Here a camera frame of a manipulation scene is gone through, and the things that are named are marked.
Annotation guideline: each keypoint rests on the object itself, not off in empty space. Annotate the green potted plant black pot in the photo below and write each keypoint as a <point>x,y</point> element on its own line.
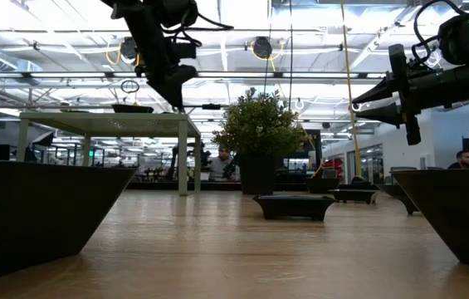
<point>259,124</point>

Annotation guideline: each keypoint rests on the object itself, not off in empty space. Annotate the mint green perforated side table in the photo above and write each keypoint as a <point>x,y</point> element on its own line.
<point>105,124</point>

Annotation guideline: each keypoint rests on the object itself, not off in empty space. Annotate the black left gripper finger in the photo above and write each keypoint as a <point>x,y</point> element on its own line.
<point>163,83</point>
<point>184,79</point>

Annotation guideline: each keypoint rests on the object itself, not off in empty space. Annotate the large black bin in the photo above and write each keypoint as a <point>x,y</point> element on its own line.
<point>30,216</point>

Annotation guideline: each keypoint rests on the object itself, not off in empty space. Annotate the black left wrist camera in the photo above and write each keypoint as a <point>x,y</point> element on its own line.
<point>178,12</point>

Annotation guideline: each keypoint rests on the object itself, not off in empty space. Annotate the black deep square mini plate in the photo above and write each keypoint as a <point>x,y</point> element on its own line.
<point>321,185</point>

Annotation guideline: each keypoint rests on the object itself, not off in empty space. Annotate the person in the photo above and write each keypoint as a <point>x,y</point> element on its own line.
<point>221,166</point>
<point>464,160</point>

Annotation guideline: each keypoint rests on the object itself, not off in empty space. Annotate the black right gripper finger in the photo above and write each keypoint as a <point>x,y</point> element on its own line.
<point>383,91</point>
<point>387,114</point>

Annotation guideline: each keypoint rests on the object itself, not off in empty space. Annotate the black wavy square mini plate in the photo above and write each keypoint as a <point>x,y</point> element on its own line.
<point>462,216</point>

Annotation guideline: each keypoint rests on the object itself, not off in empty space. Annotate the black small square mini plate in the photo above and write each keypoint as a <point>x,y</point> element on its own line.
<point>353,196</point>
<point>294,207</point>

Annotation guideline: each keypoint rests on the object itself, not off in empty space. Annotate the black oval mini plate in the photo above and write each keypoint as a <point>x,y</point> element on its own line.
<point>400,193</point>

